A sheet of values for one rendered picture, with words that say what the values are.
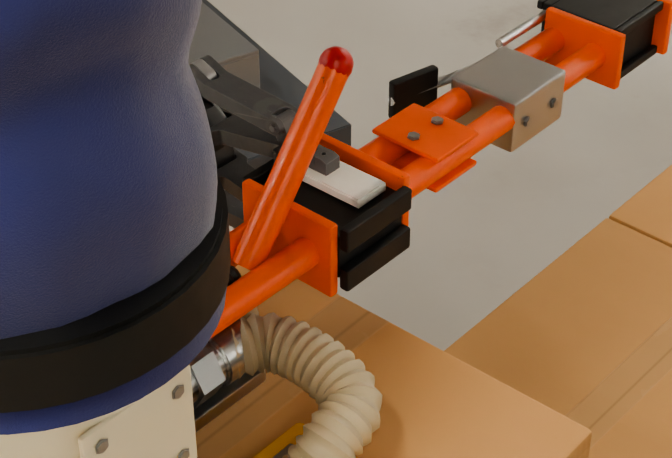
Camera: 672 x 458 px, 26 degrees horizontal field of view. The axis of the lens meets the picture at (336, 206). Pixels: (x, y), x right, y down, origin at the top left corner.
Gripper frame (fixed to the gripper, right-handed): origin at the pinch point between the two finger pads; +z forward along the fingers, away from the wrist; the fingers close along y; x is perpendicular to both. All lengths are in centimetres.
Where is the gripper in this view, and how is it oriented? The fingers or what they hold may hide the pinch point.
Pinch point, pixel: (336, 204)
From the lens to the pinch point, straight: 102.3
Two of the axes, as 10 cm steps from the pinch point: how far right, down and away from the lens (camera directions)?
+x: -6.6, 4.4, -6.1
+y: 0.1, 8.2, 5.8
